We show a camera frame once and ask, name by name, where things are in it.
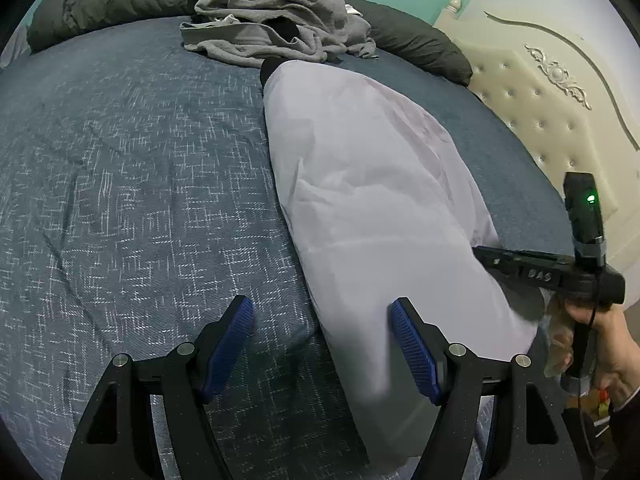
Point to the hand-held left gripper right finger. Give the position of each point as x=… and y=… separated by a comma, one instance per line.
x=415, y=355

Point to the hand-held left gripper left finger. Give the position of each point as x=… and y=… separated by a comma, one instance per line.
x=227, y=355

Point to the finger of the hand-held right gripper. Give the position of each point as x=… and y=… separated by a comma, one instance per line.
x=520, y=267

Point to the light grey jacket black trim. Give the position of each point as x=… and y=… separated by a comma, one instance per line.
x=375, y=185

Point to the person's right forearm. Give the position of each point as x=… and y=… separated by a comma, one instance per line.
x=627, y=435

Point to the person's right hand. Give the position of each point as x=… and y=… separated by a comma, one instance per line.
x=617, y=350

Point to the cream tufted headboard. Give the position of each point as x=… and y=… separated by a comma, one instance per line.
x=525, y=110

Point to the colourful object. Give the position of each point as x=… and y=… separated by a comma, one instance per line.
x=605, y=402

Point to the blue patterned bed blanket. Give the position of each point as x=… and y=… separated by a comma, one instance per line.
x=125, y=185

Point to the dark grey pillow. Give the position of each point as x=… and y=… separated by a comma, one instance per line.
x=415, y=40

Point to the dark grey puffer jacket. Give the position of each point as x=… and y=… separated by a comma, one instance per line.
x=110, y=5

